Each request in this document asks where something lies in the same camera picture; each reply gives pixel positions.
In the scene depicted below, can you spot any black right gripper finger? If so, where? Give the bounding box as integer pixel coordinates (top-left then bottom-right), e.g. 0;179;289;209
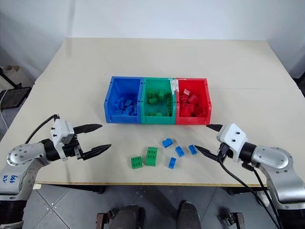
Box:
194;145;222;163
206;124;224;132

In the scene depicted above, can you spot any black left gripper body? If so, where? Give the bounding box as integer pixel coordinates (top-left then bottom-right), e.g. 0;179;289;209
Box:
62;134;84;161

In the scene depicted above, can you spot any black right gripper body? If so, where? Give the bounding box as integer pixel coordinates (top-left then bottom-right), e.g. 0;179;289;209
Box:
217;142;235;160

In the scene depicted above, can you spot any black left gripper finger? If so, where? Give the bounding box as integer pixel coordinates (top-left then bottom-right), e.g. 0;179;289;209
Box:
81;143;112;160
72;124;103;135

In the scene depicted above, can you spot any red plastic storage bin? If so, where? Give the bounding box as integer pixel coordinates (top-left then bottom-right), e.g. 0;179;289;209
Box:
175;77;213;125

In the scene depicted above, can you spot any flat green toy brick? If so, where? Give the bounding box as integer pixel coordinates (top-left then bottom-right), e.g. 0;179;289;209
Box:
130;156;144;170

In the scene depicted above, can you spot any blue plastic storage bin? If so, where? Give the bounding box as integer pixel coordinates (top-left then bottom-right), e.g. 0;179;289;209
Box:
103;76;144;124

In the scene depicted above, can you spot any tall green toy brick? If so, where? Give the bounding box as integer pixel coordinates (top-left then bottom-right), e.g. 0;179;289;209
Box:
144;146;158;167

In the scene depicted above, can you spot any white torn tape label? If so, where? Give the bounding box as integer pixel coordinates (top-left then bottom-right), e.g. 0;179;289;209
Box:
168;77;180;95

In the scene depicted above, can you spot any green plastic storage bin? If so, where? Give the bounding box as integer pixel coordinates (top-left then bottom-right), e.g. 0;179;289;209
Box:
140;77;178;125

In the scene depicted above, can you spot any dark rounded shape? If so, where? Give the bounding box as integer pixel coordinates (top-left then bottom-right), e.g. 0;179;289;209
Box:
111;204;146;229
177;200;200;229

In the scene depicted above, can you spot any black metal floor stand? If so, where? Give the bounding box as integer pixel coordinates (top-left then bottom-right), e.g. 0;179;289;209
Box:
0;67;32;110

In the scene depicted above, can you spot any dark equipment case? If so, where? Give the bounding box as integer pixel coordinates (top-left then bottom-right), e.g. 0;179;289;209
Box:
292;68;305;99

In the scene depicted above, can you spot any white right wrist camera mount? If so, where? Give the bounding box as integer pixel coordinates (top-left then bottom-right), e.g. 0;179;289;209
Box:
216;123;249;163

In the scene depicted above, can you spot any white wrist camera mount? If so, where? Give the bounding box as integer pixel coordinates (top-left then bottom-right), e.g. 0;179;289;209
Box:
216;123;249;163
50;118;75;162

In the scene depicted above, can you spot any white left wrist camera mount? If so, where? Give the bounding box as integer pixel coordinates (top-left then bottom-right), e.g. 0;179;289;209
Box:
50;118;75;162

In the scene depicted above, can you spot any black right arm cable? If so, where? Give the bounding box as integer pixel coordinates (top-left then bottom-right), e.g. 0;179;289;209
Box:
242;161;285;229
218;152;285;229

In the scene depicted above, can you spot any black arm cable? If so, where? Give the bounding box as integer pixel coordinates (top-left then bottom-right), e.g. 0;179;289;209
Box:
242;161;285;229
218;152;285;229
24;114;60;145

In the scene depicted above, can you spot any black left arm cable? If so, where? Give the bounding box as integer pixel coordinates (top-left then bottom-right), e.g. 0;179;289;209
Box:
24;114;60;145

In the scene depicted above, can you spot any black table frame bar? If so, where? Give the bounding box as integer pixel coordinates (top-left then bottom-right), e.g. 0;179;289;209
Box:
225;186;271;197

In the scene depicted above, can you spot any brown metal bracket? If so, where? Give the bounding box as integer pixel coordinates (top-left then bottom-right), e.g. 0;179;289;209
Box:
234;212;245;229
96;212;106;229

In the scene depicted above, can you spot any white floor cable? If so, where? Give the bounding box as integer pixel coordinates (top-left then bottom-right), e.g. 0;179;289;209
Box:
0;90;8;127

